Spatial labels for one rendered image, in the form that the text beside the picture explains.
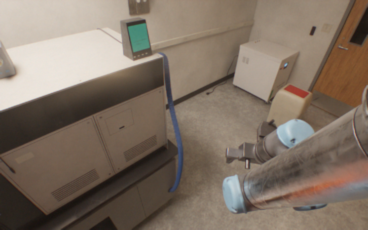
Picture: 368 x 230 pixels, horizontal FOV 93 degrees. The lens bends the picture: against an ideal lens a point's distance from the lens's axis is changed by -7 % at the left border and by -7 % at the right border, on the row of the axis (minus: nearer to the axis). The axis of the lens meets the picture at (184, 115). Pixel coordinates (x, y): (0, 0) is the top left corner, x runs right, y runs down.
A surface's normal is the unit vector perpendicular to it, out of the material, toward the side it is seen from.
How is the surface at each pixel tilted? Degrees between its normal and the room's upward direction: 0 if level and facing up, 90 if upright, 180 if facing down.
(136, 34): 81
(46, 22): 90
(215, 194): 0
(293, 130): 25
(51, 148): 90
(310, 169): 92
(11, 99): 0
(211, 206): 0
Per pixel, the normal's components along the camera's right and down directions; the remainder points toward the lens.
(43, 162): 0.65, 0.50
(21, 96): 0.02, -0.77
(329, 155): -1.00, -0.04
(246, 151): 0.09, -0.43
